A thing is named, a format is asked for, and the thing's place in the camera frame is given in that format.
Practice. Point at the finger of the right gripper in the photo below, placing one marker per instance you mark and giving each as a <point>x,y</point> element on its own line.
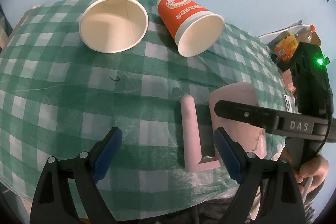
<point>253,115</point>

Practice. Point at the orange drink bottle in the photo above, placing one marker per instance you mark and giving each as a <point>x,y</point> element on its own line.
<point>286,47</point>

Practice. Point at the pink plastic mug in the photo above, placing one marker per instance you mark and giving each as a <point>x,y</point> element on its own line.
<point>198,141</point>

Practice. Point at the pink drink bottle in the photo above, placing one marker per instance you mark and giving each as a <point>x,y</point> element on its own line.
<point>287,80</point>

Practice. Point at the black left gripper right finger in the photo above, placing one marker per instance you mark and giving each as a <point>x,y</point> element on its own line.
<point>281,201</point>

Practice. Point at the green checkered tablecloth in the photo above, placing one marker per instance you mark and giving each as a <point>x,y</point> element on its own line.
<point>59,97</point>

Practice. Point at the green paper cup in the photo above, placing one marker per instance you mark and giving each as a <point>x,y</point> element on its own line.
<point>113,26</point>

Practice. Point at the person's right hand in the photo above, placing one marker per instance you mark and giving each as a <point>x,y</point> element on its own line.
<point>317,168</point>

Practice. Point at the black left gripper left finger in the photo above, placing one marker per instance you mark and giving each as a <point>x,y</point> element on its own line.
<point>53,202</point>

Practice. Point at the orange paper cup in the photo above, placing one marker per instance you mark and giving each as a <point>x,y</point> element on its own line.
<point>193,27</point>

